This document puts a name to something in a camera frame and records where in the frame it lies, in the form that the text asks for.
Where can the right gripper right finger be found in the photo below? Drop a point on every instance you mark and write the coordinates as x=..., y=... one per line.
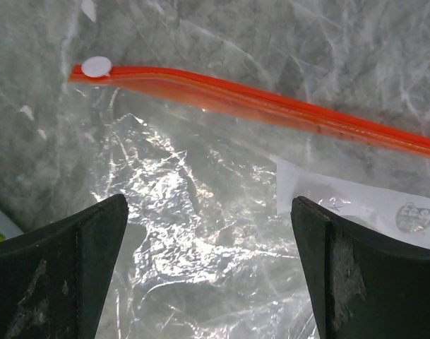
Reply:
x=362, y=284

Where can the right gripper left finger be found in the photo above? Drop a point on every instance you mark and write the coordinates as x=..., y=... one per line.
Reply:
x=54, y=280

